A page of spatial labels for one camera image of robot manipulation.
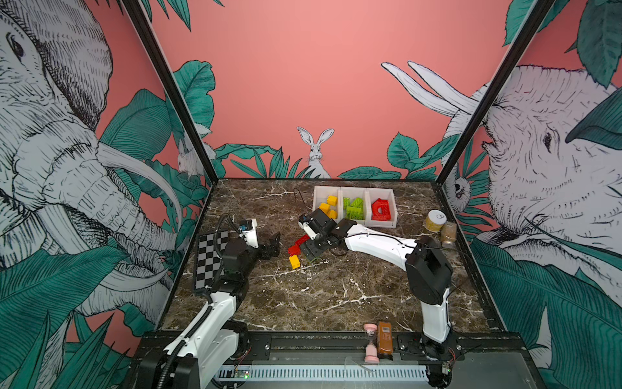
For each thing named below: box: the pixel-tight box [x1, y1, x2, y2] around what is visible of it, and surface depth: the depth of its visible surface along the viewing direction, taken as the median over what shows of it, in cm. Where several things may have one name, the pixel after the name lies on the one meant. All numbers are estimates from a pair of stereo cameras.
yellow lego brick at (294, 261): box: [288, 254, 301, 270], surface depth 92 cm
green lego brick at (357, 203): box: [350, 196, 364, 208], surface depth 112 cm
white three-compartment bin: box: [312, 185, 398, 228], surface depth 109 cm
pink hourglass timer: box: [363, 322, 380, 364], surface depth 74 cm
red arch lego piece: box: [370, 197, 392, 222], surface depth 109 cm
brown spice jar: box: [440, 221, 458, 249], surface depth 99 cm
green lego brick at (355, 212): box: [345, 206, 365, 220], surface depth 106 cm
